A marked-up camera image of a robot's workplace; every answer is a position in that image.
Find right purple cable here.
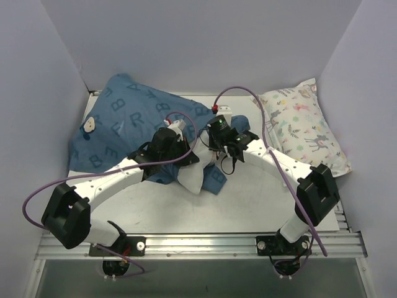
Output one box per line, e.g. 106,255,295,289
210,86,329,258

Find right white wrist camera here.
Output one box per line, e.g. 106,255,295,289
216,105,233,125

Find aluminium front rail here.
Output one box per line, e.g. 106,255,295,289
35,233,367,261

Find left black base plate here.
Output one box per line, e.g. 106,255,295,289
89,236,146,257

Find purple cable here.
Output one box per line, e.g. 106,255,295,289
23,111,198,279
210,86,329,258

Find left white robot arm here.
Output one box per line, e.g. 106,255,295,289
42,128,199,255

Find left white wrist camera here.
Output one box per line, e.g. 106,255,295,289
164,119,186,135

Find white floral deer pillow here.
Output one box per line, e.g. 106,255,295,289
251,78,352,178

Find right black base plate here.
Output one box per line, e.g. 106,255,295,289
255,235,310,257

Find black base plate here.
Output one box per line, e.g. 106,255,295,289
89,236,146,257
255,235,310,257

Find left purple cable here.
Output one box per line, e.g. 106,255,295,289
23,111,198,279

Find blue letter print pillowcase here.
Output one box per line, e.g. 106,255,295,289
68,73,252,196

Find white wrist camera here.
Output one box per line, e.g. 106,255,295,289
164,119,186,135
216,105,233,125

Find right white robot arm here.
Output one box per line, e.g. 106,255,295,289
207,115,340,254

